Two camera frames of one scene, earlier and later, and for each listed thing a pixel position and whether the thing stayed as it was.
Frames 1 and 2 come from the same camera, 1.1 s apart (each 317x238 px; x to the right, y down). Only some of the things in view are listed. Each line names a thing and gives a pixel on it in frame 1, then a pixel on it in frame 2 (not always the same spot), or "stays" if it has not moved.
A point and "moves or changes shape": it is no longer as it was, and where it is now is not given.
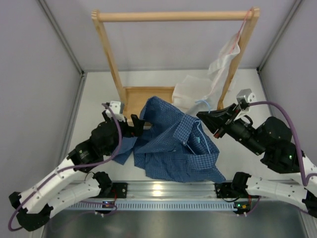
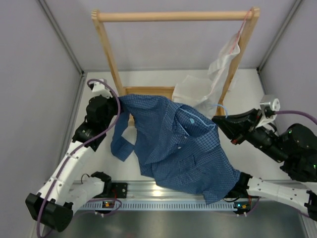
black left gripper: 131,132 -> 113,100
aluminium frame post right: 295,7 stays
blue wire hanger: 198,122 -> 195,116
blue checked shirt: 173,147 moves or changes shape
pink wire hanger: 240,29 stays
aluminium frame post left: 67,43 stays
